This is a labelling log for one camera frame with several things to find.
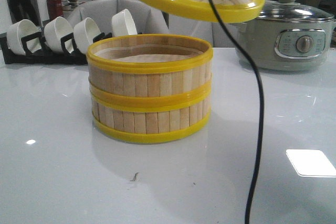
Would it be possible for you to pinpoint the bamboo steamer tray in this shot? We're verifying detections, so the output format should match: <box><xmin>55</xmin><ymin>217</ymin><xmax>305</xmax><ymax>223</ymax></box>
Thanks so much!
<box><xmin>86</xmin><ymin>34</ymin><xmax>213</xmax><ymax>97</ymax></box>
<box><xmin>90</xmin><ymin>81</ymin><xmax>211</xmax><ymax>144</ymax></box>

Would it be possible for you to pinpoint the white bowl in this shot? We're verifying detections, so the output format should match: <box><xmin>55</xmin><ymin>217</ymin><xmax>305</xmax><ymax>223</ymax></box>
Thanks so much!
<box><xmin>44</xmin><ymin>16</ymin><xmax>73</xmax><ymax>54</ymax></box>
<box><xmin>6</xmin><ymin>19</ymin><xmax>39</xmax><ymax>55</ymax></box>
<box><xmin>111</xmin><ymin>9</ymin><xmax>138</xmax><ymax>37</ymax></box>
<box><xmin>73</xmin><ymin>17</ymin><xmax>101</xmax><ymax>55</ymax></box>

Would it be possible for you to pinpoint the grey electric cooking pot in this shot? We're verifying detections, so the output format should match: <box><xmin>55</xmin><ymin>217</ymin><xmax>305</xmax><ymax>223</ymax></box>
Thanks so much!
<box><xmin>233</xmin><ymin>19</ymin><xmax>335</xmax><ymax>71</ymax></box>

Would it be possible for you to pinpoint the black bowl rack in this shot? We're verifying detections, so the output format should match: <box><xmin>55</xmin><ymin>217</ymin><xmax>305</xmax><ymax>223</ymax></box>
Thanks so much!
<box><xmin>0</xmin><ymin>32</ymin><xmax>112</xmax><ymax>66</ymax></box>

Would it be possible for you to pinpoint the red box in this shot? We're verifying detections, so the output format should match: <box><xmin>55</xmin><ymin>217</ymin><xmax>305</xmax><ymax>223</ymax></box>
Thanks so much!
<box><xmin>46</xmin><ymin>0</ymin><xmax>63</xmax><ymax>21</ymax></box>

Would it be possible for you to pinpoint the glass pot lid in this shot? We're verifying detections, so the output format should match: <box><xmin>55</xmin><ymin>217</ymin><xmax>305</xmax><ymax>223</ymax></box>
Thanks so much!
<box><xmin>257</xmin><ymin>0</ymin><xmax>334</xmax><ymax>22</ymax></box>

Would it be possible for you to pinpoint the black cable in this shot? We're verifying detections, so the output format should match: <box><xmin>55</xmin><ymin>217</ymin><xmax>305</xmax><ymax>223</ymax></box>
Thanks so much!
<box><xmin>201</xmin><ymin>0</ymin><xmax>264</xmax><ymax>224</ymax></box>

